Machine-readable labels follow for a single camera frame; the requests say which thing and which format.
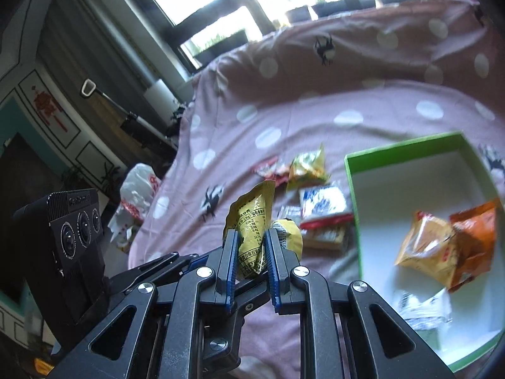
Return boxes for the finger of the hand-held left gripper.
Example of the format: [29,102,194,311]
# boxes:
[136,252,189,275]
[112,256,210,297]

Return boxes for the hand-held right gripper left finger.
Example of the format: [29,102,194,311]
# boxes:
[51,231,241,379]

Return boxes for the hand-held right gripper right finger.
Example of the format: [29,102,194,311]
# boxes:
[264,229,454,379]

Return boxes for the round yellow snack packet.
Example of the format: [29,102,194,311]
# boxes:
[272,219,304,263]

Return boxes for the pale yellow snack packet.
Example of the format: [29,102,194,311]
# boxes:
[223,180,277,281]

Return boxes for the beige snack packet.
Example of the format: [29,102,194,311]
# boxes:
[300,223,350,252]

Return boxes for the white blue red-edged snack packet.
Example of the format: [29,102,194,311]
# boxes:
[299,183,354,230]

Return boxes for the maroon bubble tea snack packet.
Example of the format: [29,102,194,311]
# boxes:
[253,157,292,187]

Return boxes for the yellow green snack packet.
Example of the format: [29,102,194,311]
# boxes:
[287,144,331,193]

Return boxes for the green cardboard box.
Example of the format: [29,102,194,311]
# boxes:
[344,130,505,374]

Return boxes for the orange yellow snack packet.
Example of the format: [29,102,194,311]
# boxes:
[395,210,466,290]

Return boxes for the white grey snack packet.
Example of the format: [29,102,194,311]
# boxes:
[395,287,452,330]

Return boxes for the small white printed packet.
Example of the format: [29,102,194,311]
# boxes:
[278,204,304,222]

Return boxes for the white plastic bag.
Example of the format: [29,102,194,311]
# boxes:
[108,163,162,253]

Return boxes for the upright vacuum cleaner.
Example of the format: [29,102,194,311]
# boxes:
[80,80,178,147]

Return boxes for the white cylinder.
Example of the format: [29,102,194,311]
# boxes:
[144,80,176,127]

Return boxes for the pink dotted bedsheet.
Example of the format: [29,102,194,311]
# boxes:
[126,0,505,379]

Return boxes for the grey curtain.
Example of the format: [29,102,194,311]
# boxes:
[51,0,194,99]

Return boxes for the red paper wall decoration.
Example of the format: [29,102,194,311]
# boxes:
[31,84,68,134]

